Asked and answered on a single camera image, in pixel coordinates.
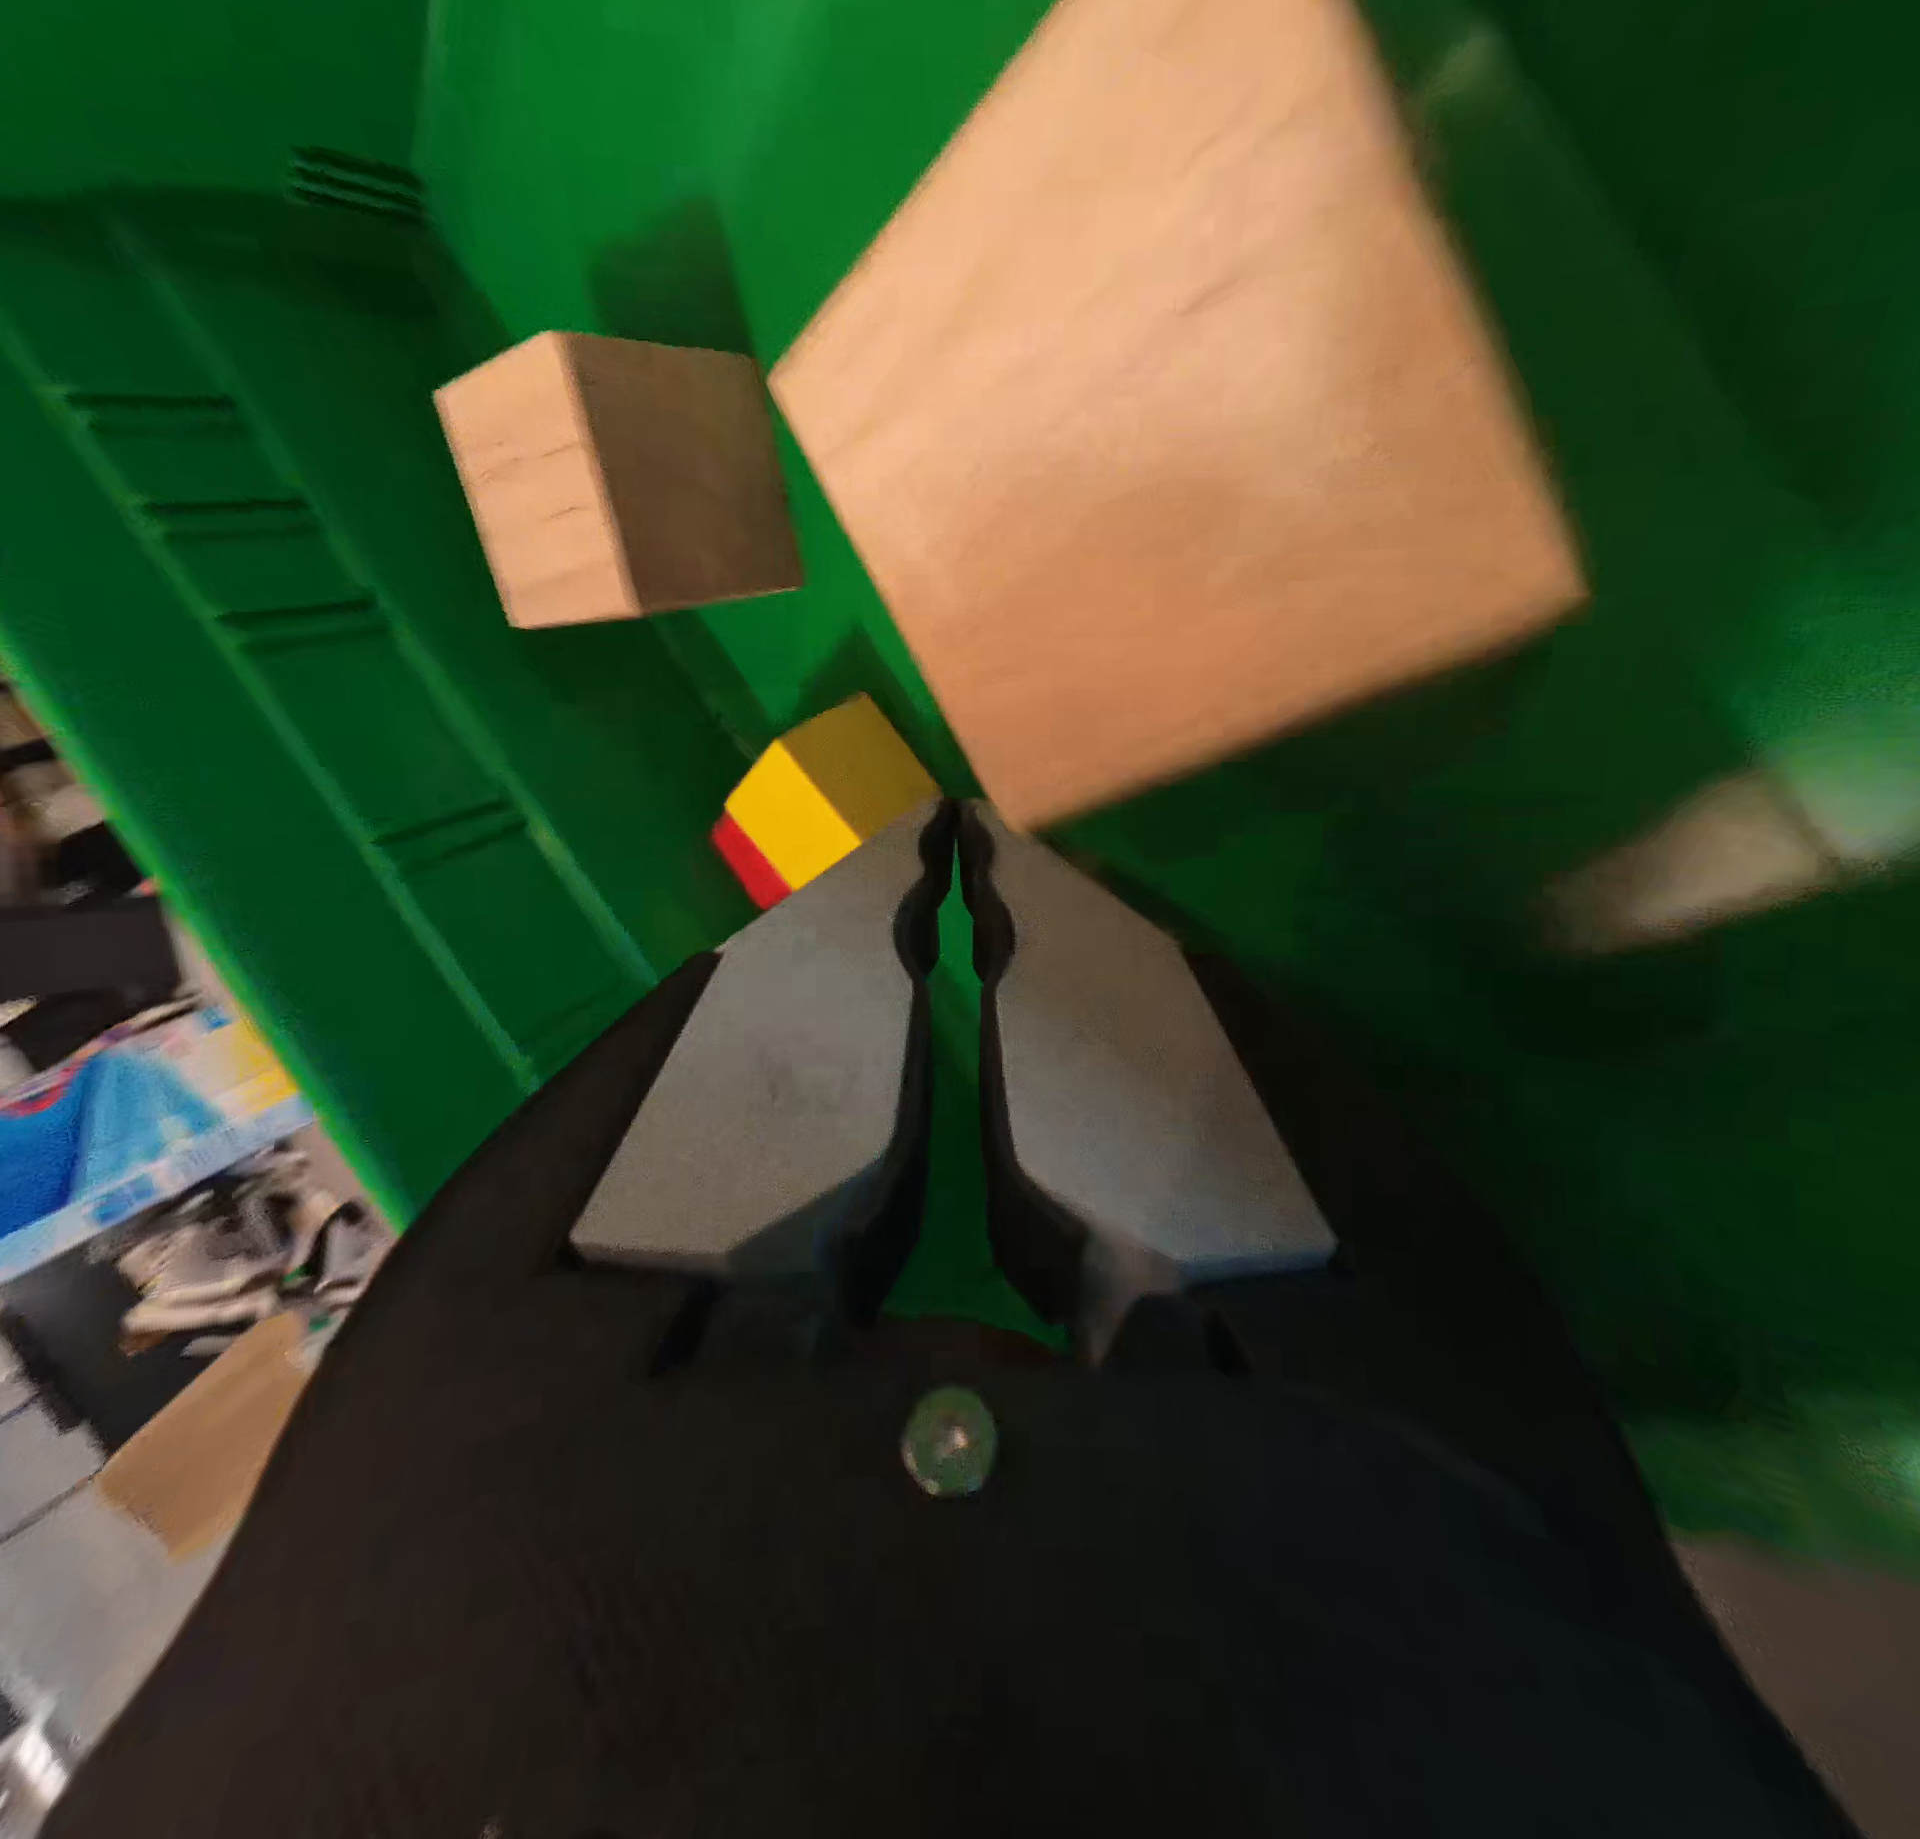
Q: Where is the large wooden cube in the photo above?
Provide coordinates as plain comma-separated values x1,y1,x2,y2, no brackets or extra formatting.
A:
769,0,1590,837

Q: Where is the medium wooden cube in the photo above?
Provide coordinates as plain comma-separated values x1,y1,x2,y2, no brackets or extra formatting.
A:
432,329,807,630

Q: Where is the small red cube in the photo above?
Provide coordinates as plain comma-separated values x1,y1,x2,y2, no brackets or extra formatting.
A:
707,815,794,914

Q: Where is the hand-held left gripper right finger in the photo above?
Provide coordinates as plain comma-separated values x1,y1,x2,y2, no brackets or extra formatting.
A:
959,800,1342,1361

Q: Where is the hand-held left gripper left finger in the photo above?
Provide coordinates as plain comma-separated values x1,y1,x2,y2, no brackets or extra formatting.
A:
569,795,963,1330

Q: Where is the small yellow cube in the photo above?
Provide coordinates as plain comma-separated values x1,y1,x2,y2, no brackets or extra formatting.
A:
722,695,943,894

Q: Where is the green plastic bin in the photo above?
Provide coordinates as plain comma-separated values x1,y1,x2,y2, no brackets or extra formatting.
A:
0,0,1920,1569

